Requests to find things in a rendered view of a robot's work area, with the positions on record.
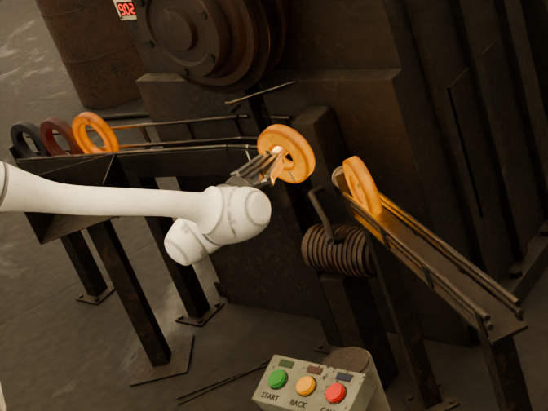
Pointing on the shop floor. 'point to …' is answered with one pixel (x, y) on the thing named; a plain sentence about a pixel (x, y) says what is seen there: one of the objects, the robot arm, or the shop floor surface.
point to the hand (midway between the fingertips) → (283, 148)
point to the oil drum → (95, 50)
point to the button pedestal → (353, 393)
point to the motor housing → (351, 292)
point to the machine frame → (392, 141)
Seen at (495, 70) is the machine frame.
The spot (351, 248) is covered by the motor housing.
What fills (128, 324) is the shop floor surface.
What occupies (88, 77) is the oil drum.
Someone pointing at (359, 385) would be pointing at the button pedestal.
